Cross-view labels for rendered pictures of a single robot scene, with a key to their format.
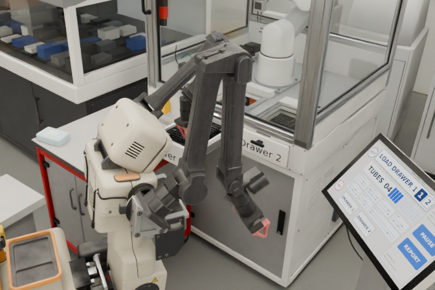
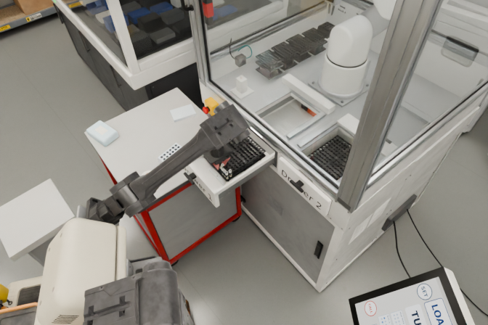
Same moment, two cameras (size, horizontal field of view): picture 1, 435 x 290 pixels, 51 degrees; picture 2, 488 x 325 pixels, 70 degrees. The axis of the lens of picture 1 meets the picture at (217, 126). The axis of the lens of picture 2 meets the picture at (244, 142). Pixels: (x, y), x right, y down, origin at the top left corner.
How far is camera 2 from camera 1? 101 cm
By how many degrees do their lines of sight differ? 22
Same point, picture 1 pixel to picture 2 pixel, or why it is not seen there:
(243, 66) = not seen: outside the picture
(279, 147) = (319, 197)
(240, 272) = (281, 262)
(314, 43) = (375, 113)
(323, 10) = (395, 76)
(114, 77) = (174, 59)
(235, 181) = not seen: outside the picture
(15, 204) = (46, 223)
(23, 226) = not seen: hidden behind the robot
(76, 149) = (120, 151)
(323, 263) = (364, 264)
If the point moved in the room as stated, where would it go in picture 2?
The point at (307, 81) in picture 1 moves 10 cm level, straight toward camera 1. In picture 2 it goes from (359, 151) to (351, 174)
